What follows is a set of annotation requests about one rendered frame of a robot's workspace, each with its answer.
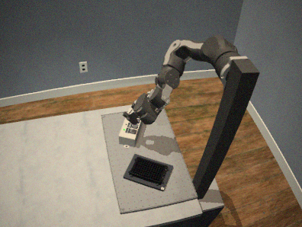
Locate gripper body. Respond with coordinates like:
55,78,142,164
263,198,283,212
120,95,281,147
133,93,162,124

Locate cream button panel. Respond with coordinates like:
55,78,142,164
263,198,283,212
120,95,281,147
119,116,143,149

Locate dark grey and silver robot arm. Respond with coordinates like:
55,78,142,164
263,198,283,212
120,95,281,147
147,35,248,110

